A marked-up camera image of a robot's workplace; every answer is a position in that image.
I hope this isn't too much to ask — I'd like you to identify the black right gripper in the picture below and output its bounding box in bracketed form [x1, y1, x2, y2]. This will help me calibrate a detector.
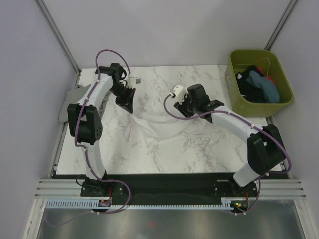
[174, 91, 199, 119]

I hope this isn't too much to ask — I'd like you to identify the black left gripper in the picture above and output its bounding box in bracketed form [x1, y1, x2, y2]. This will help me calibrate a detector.
[109, 83, 136, 114]

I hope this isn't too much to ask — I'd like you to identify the white t-shirt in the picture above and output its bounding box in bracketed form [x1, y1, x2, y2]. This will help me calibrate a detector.
[118, 103, 252, 142]

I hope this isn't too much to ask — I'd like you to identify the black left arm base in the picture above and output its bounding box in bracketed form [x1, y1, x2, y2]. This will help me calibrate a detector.
[76, 175, 126, 198]

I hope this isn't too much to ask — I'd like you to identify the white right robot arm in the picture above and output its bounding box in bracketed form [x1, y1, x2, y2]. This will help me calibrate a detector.
[170, 84, 287, 196]

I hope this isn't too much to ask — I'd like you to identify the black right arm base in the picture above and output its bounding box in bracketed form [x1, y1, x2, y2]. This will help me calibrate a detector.
[211, 173, 258, 198]

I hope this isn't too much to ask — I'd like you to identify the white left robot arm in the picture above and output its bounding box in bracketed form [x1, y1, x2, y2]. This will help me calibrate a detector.
[67, 63, 136, 196]

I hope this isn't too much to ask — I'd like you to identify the grey folded t-shirt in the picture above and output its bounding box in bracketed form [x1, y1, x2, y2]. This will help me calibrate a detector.
[58, 84, 109, 123]

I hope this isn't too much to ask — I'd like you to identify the dark clothes pile in bin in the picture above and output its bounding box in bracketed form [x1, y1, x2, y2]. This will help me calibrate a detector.
[235, 65, 280, 104]

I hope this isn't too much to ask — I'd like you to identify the olive green plastic bin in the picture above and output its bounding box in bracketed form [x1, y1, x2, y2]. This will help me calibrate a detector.
[225, 49, 294, 118]

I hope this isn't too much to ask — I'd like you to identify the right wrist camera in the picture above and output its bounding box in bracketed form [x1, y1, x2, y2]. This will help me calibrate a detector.
[170, 85, 187, 105]

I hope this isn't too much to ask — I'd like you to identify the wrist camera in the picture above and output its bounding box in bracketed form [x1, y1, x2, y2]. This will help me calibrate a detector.
[126, 77, 141, 88]
[170, 85, 187, 105]

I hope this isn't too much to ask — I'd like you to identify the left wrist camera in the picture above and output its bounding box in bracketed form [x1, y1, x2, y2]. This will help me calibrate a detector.
[126, 77, 141, 88]

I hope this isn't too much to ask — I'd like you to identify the white slotted cable duct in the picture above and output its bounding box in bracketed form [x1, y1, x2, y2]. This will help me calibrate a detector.
[45, 199, 233, 210]

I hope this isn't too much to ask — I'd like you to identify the aluminium front frame rail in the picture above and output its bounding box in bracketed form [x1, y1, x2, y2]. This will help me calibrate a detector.
[35, 179, 306, 200]

